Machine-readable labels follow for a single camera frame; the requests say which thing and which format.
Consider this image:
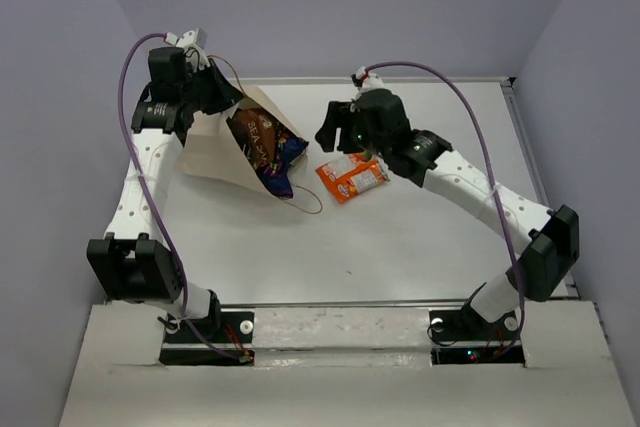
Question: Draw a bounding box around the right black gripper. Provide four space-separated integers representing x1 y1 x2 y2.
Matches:
318 98 390 159

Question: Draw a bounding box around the orange Fox's candy bag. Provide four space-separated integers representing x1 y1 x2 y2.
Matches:
315 153 389 204

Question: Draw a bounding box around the beige paper bag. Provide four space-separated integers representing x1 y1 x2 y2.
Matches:
176 81 323 215

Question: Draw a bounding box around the brown Kettle chips bag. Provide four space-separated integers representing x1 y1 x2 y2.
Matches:
227 108 288 171

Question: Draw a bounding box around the purple Krokant snack bag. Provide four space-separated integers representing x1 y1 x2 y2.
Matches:
256 131 309 200

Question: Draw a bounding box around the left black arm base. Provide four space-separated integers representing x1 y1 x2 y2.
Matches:
159 309 255 367

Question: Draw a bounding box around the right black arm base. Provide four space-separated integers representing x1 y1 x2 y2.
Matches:
427 309 525 366

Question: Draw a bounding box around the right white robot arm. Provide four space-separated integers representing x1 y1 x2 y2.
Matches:
315 88 580 339

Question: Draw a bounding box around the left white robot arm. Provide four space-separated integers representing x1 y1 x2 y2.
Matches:
86 41 243 342

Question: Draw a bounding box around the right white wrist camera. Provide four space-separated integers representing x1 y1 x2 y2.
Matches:
348 67 389 113

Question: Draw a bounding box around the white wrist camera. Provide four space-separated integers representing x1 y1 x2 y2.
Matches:
164 28 210 72
348 67 389 113

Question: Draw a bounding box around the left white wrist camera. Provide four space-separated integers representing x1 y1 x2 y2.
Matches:
164 28 210 72

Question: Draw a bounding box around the aluminium table frame rail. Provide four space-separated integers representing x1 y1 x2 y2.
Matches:
500 77 582 300

